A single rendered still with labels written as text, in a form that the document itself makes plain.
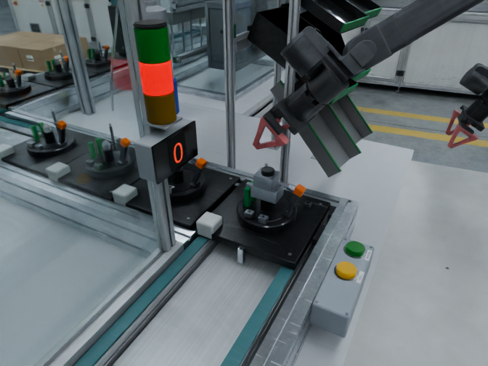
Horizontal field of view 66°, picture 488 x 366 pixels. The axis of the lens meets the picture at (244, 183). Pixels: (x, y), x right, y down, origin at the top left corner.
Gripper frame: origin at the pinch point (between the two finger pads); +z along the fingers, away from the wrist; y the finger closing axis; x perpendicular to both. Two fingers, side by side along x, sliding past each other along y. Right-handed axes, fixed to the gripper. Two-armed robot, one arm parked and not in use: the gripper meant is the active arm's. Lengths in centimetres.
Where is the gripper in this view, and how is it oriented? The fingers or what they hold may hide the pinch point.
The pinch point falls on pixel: (267, 135)
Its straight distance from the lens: 80.0
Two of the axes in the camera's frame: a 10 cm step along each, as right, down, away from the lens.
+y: -4.7, 4.6, -7.5
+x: 6.6, 7.5, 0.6
